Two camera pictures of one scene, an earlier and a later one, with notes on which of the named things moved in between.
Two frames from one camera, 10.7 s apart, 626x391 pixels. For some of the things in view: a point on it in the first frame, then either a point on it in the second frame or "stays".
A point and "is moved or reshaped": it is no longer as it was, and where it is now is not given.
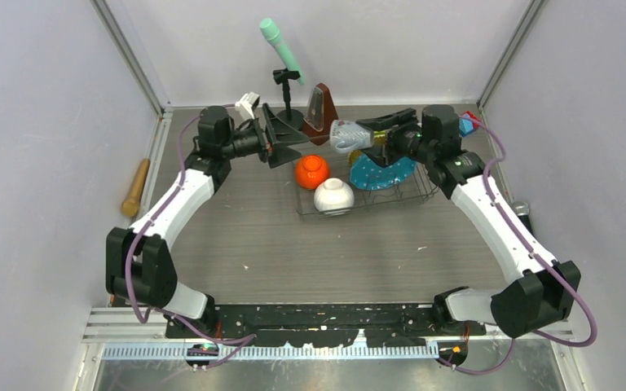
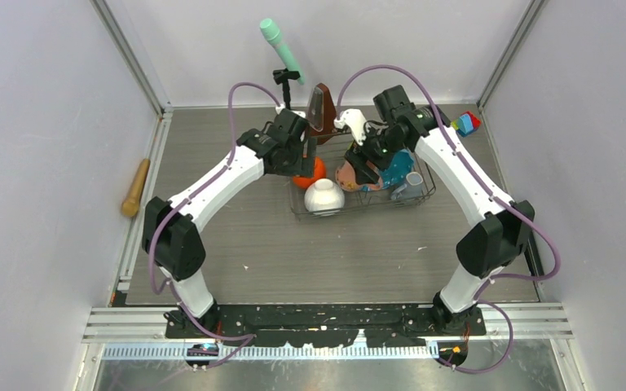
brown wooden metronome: x=320 y=112 stays
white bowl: x=333 y=197 is moved or reshaped
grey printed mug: x=347 y=136 -> x=411 y=190
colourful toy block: x=469 y=123 stays
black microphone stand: x=290 y=118 stays
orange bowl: x=311 y=170 stays
